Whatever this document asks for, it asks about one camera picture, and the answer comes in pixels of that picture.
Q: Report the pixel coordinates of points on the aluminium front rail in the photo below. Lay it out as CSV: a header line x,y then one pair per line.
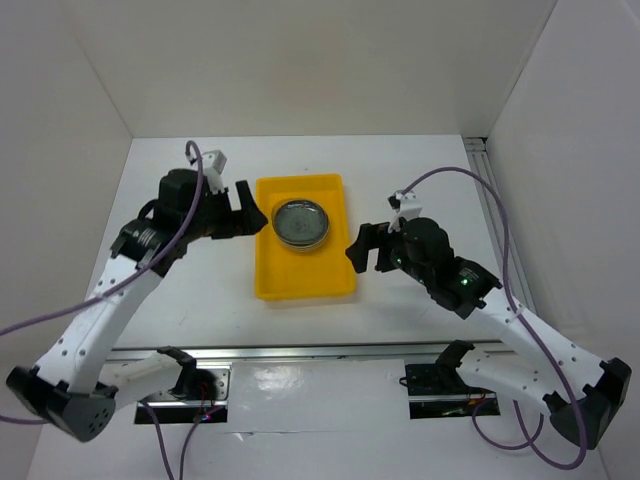
x,y
315,352

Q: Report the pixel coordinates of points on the yellow plastic bin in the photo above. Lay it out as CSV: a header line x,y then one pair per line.
x,y
300,254

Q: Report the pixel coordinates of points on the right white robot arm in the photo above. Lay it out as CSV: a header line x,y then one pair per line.
x,y
580,392

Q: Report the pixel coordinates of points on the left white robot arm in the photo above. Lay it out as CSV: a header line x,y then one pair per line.
x,y
65,387

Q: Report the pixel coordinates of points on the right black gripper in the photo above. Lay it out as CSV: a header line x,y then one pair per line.
x,y
370,236

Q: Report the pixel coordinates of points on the clear glass plate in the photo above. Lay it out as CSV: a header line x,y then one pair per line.
x,y
300,224

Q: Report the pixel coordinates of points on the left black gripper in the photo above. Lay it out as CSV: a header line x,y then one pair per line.
x,y
234,223

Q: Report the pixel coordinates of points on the aluminium side rail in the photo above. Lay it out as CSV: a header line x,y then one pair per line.
x,y
480,165

